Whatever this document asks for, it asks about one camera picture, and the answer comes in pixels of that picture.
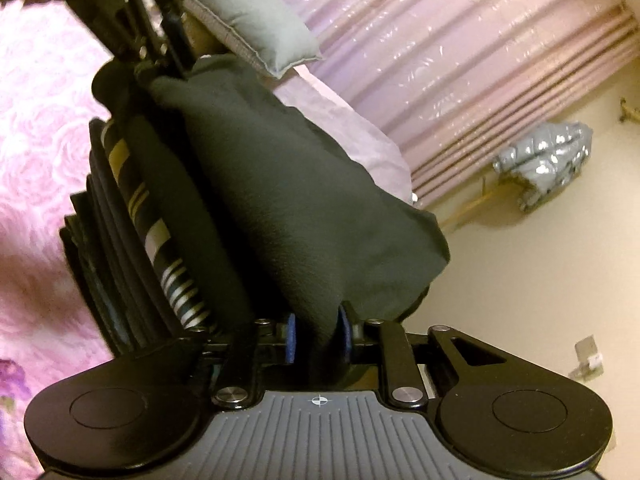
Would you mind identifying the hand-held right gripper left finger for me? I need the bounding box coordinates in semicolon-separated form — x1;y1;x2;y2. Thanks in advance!
187;312;301;408

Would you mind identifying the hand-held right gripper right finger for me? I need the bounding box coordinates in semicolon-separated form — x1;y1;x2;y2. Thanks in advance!
337;302;511;408

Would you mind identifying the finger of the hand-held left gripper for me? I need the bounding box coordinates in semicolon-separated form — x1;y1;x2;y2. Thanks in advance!
162;0;201;81
95;0;168;73

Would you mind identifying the black long-sleeve shirt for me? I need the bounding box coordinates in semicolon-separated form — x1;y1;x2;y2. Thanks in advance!
95;55;451;391

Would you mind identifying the stack of folded dark clothes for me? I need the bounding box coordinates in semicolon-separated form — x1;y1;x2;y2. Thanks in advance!
59;117;251;361

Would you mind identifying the grey pillow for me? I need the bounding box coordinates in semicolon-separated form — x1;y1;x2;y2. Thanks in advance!
182;0;323;78

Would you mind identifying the pink floral blanket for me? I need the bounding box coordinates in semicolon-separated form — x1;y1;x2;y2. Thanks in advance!
0;0;121;461

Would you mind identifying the lilac quilt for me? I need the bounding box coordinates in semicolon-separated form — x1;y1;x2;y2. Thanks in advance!
272;62;416;206

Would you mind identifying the pink pleated curtain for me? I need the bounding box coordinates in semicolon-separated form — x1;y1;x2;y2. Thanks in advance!
200;0;631;211

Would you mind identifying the white wall socket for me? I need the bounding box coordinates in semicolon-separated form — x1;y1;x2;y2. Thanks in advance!
570;335;606;376

